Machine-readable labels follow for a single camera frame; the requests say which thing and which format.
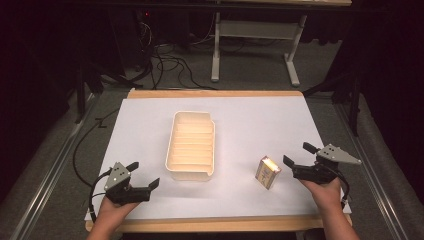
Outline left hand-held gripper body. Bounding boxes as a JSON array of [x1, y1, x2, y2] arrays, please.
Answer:
[[103, 161, 151, 206]]

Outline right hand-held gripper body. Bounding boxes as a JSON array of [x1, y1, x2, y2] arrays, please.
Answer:
[[291, 143, 362, 185]]

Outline small yellow card box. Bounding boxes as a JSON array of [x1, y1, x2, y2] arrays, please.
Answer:
[[254, 155, 282, 191]]

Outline white slotted plastic tray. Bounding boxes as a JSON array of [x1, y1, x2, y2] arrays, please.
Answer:
[[165, 110, 216, 182]]

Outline person's left hand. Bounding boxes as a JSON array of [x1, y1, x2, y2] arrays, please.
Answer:
[[97, 195, 141, 233]]

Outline person's right hand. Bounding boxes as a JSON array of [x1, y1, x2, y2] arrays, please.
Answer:
[[298, 176, 343, 213]]

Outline white paper sheet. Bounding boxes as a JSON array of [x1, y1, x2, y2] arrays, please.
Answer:
[[84, 96, 352, 222]]

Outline black metal stand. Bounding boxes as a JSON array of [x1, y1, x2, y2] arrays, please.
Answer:
[[73, 56, 144, 124], [302, 71, 363, 137]]

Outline wooden table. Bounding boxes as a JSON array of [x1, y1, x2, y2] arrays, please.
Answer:
[[85, 88, 353, 234]]

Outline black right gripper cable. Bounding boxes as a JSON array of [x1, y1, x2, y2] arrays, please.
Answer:
[[328, 166, 350, 210]]

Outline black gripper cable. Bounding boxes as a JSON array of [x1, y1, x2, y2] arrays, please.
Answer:
[[328, 166, 350, 210], [72, 108, 120, 224]]

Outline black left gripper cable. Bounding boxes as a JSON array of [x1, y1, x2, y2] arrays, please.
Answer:
[[72, 108, 120, 224]]

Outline black floor cables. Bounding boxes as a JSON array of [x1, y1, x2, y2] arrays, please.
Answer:
[[133, 19, 218, 91]]

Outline white metal desk frame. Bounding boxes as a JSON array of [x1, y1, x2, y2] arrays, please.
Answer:
[[210, 11, 308, 88]]

